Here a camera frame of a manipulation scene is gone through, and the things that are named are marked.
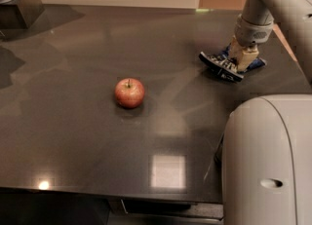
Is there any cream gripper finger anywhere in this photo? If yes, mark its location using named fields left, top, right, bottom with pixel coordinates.
left=229, top=37, right=259, bottom=72

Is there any blue chip bag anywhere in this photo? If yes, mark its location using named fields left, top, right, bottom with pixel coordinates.
left=199, top=46, right=267, bottom=82

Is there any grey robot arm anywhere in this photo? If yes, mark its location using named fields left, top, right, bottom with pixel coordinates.
left=221, top=0, right=312, bottom=225

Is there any red apple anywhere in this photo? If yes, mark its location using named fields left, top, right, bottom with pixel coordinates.
left=114, top=78, right=145, bottom=109

